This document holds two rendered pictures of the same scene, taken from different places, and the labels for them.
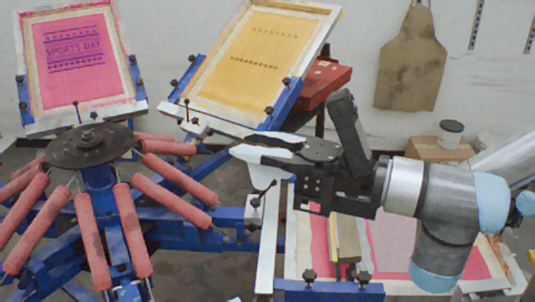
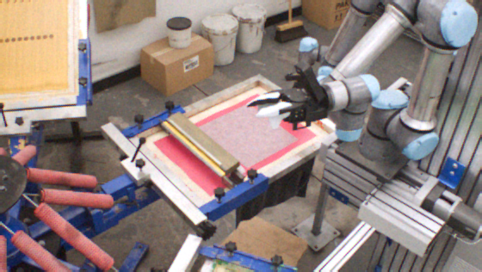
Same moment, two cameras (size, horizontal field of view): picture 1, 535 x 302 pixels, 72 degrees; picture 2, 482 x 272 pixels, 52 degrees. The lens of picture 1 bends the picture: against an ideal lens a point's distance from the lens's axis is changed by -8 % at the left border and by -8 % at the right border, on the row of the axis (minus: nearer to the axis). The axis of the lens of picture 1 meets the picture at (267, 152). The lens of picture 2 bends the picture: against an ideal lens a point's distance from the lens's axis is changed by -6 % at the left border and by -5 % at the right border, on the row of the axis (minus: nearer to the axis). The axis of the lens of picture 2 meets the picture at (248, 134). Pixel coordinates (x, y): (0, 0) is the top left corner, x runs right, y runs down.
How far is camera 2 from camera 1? 92 cm
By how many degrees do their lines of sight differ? 38
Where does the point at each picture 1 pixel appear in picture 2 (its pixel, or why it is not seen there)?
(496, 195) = (373, 83)
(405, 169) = (337, 88)
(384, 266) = (248, 162)
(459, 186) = (360, 86)
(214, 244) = (111, 219)
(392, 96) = (114, 15)
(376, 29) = not seen: outside the picture
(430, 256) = (352, 122)
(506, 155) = (357, 61)
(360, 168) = (321, 95)
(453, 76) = not seen: outside the picture
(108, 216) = not seen: hidden behind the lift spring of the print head
